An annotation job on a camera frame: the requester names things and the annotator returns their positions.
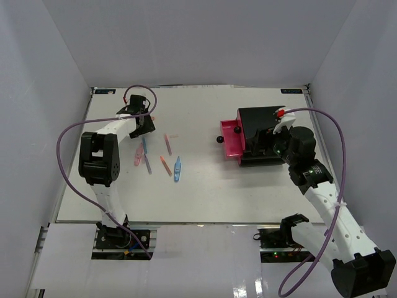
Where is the orange tip highlighter pen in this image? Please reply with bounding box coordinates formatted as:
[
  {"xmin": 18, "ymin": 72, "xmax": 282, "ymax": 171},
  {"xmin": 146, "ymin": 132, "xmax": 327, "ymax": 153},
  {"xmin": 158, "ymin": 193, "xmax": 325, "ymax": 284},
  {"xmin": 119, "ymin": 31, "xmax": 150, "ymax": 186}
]
[{"xmin": 160, "ymin": 156, "xmax": 172, "ymax": 176}]

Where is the blue correction tape pen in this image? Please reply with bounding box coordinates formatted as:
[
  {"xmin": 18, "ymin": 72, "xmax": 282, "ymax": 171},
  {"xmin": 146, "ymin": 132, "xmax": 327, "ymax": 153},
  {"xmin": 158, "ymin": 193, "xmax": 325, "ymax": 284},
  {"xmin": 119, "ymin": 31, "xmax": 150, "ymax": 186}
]
[{"xmin": 173, "ymin": 156, "xmax": 182, "ymax": 183}]

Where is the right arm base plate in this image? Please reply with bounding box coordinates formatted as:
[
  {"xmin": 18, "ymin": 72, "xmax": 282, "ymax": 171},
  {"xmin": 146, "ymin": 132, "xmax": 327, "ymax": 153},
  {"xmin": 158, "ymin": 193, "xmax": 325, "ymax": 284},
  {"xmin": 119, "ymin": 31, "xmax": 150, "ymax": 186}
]
[{"xmin": 252, "ymin": 228, "xmax": 303, "ymax": 251}]

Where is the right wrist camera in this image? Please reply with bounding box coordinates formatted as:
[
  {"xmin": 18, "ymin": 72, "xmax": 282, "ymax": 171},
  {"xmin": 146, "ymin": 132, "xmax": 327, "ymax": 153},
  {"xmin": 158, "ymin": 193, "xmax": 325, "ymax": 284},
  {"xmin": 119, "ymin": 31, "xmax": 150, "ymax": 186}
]
[{"xmin": 273, "ymin": 107, "xmax": 296, "ymax": 135}]

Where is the blue corner label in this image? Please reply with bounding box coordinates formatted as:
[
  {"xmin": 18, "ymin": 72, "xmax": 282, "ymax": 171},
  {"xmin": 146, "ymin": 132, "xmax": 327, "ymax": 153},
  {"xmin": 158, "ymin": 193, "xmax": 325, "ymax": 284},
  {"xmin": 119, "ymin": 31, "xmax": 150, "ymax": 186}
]
[
  {"xmin": 94, "ymin": 89, "xmax": 116, "ymax": 94},
  {"xmin": 280, "ymin": 88, "xmax": 303, "ymax": 94}
]

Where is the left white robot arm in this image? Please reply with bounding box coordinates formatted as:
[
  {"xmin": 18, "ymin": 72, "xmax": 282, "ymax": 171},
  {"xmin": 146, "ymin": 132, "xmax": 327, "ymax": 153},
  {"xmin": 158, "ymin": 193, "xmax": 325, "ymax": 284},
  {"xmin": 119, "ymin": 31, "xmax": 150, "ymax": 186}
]
[{"xmin": 78, "ymin": 95, "xmax": 155, "ymax": 248}]

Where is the pink correction tape pen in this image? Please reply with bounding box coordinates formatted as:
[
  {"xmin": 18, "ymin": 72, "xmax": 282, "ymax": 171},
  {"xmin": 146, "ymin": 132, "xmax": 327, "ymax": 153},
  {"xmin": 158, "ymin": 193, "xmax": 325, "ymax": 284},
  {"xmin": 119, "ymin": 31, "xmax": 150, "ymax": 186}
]
[{"xmin": 134, "ymin": 144, "xmax": 143, "ymax": 166}]

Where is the blue corner label left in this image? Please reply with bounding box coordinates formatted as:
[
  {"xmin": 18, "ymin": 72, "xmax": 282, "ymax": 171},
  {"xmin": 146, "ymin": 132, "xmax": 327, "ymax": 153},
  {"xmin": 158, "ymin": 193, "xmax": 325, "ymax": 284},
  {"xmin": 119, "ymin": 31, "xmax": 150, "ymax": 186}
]
[{"xmin": 94, "ymin": 89, "xmax": 116, "ymax": 94}]

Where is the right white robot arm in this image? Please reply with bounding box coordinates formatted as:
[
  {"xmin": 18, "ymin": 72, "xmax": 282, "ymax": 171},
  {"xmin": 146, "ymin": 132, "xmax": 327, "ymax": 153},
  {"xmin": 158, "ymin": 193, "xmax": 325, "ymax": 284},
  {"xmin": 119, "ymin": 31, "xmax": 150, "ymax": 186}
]
[{"xmin": 259, "ymin": 126, "xmax": 396, "ymax": 297}]

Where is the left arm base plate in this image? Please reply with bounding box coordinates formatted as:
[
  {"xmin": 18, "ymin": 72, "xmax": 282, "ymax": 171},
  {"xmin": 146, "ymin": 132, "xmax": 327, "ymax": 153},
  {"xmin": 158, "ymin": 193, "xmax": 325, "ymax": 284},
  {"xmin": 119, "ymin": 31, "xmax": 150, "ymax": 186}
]
[{"xmin": 94, "ymin": 228, "xmax": 151, "ymax": 251}]

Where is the black drawer organizer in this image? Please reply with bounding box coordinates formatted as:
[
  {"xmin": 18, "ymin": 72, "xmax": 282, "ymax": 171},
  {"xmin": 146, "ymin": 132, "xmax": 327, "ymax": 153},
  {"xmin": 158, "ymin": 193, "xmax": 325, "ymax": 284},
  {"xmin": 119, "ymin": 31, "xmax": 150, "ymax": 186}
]
[{"xmin": 236, "ymin": 106, "xmax": 284, "ymax": 167}]

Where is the pink drawer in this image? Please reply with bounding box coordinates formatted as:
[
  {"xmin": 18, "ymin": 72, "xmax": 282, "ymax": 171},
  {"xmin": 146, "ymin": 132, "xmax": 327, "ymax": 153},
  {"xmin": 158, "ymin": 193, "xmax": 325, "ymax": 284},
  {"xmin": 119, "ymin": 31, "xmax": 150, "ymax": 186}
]
[
  {"xmin": 233, "ymin": 116, "xmax": 243, "ymax": 134},
  {"xmin": 216, "ymin": 119, "xmax": 243, "ymax": 163}
]

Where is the blue corner label right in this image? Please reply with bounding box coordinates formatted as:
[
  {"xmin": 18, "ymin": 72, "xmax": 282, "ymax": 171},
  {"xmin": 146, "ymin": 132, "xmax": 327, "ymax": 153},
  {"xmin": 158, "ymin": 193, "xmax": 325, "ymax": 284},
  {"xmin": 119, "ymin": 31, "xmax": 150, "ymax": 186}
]
[{"xmin": 280, "ymin": 88, "xmax": 303, "ymax": 94}]

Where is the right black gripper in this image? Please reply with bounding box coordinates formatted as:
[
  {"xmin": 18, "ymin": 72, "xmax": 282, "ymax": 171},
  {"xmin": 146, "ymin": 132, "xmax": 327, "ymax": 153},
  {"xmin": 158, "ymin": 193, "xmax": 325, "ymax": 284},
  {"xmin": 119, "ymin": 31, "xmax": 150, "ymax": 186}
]
[{"xmin": 246, "ymin": 122, "xmax": 297, "ymax": 166}]

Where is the pink purple highlighter pen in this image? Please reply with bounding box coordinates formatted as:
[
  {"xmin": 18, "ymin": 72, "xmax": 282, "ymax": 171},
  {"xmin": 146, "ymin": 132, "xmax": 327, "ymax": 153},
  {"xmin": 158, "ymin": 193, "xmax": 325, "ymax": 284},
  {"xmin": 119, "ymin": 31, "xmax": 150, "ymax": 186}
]
[{"xmin": 164, "ymin": 133, "xmax": 172, "ymax": 156}]

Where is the pink top drawer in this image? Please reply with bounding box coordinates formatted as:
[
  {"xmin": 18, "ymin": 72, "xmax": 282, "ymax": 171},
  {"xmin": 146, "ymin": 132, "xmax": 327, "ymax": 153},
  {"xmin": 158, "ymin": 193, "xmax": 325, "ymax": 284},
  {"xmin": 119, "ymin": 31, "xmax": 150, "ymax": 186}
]
[{"xmin": 233, "ymin": 116, "xmax": 243, "ymax": 134}]

